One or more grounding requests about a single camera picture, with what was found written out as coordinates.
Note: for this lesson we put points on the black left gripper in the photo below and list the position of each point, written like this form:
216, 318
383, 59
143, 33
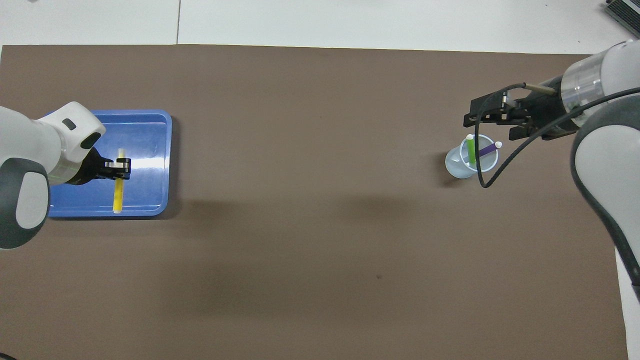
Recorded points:
90, 170

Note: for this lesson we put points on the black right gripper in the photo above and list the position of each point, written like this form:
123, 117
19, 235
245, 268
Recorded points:
547, 112

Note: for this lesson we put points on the yellow pen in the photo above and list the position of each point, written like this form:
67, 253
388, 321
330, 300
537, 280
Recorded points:
119, 197

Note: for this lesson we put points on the purple pen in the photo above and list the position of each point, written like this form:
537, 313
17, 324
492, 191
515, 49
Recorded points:
487, 149

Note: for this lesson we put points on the green pen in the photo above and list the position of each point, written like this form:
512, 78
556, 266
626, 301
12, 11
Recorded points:
471, 152

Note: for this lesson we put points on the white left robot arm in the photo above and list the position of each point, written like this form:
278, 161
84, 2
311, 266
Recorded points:
30, 150

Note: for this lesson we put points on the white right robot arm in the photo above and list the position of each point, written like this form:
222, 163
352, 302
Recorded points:
615, 160

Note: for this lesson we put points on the blue plastic tray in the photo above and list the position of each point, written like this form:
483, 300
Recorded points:
147, 192

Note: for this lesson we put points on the clear plastic cup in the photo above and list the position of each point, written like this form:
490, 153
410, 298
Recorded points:
455, 167

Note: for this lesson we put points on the grey ribbed device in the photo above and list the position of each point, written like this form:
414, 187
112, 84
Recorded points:
625, 10

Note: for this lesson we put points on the brown table mat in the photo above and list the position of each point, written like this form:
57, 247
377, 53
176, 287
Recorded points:
320, 225

